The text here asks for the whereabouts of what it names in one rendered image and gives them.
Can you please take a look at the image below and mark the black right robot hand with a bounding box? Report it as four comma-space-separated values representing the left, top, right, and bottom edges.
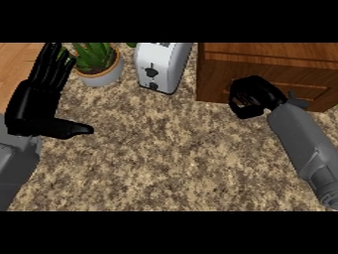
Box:
227, 74, 289, 120

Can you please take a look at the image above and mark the brown wooden drawer cabinet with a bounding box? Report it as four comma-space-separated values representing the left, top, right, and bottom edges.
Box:
195, 42, 338, 113

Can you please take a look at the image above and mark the brown wooden drawer front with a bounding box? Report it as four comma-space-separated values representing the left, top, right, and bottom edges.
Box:
222, 77, 332, 103

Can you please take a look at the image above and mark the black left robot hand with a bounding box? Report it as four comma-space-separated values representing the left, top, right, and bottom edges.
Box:
3, 42, 95, 140

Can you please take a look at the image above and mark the white toaster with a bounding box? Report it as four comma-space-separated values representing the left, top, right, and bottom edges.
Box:
133, 42, 195, 95

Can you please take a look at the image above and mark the green plant in white pot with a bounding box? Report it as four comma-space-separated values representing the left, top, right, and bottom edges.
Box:
59, 42, 126, 88

